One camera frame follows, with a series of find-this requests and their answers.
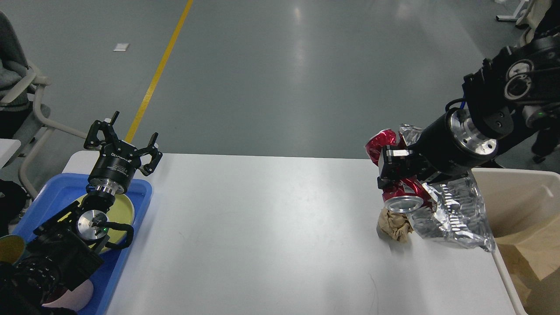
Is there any yellow plate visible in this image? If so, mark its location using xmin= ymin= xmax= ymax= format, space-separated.
xmin=66 ymin=192 xmax=135 ymax=255

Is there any pink mug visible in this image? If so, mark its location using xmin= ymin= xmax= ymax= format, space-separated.
xmin=42 ymin=280 xmax=94 ymax=311

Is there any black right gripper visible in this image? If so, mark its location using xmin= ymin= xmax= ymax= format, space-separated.
xmin=377 ymin=108 xmax=498 ymax=189

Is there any blue plastic tray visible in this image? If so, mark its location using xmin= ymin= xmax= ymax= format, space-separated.
xmin=13 ymin=173 xmax=152 ymax=315

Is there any brown paper ball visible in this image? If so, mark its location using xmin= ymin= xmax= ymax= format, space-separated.
xmin=378 ymin=207 xmax=413 ymax=244

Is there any grey chair at left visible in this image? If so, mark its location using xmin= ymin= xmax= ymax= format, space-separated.
xmin=1 ymin=60 xmax=87 ymax=199

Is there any crushed red can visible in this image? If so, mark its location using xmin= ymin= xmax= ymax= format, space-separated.
xmin=365 ymin=129 xmax=430 ymax=214

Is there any person in dark clothes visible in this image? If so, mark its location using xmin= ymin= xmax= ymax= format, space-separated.
xmin=531 ymin=0 xmax=560 ymax=164

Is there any beige plastic bin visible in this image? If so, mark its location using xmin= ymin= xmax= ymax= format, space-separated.
xmin=473 ymin=169 xmax=560 ymax=315

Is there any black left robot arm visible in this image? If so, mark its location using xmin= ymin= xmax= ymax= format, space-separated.
xmin=1 ymin=112 xmax=163 ymax=315

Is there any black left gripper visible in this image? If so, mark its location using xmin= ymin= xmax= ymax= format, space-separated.
xmin=84 ymin=110 xmax=163 ymax=195

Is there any silver foil bag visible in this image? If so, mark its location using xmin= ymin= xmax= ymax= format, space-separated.
xmin=397 ymin=123 xmax=497 ymax=253

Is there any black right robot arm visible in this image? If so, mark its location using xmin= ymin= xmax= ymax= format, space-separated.
xmin=371 ymin=26 xmax=559 ymax=189

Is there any blue mug yellow inside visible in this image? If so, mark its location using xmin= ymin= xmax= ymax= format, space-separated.
xmin=0 ymin=234 xmax=26 ymax=264

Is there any person in grey sweater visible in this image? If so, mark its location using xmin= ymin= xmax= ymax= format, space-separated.
xmin=0 ymin=13 xmax=32 ymax=237

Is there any brown paper bag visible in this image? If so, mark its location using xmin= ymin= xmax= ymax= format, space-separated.
xmin=496 ymin=214 xmax=560 ymax=315

